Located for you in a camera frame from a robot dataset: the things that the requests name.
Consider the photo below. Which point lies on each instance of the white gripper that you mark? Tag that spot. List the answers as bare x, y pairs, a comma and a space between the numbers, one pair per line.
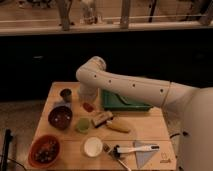
87, 94

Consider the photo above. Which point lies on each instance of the orange bowl with food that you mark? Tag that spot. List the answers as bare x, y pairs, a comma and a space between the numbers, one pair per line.
44, 151

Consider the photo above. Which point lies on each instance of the black stand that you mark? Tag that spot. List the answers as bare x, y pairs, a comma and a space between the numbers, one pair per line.
7, 139

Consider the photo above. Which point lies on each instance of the metal fork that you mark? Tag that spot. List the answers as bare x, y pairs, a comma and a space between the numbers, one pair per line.
112, 151

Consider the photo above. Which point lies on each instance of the dark metal cup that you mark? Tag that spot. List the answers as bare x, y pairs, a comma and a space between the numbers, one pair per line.
66, 94

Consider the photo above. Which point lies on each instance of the grey cloth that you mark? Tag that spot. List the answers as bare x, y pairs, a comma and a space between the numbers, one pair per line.
142, 157

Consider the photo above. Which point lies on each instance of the red apple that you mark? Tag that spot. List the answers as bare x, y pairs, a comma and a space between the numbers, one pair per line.
88, 107

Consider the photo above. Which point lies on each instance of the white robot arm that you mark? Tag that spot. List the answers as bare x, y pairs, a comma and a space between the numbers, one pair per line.
193, 105

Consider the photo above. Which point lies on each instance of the brown white sponge block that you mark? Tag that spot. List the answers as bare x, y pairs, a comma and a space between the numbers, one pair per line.
101, 118

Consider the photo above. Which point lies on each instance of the dark brown bowl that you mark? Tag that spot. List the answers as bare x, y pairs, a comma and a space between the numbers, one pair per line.
60, 117

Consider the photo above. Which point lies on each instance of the green plastic tray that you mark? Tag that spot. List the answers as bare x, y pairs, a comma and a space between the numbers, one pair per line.
114, 102

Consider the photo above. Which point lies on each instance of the small green cup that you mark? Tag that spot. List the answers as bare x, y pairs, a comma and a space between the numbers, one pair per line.
82, 125

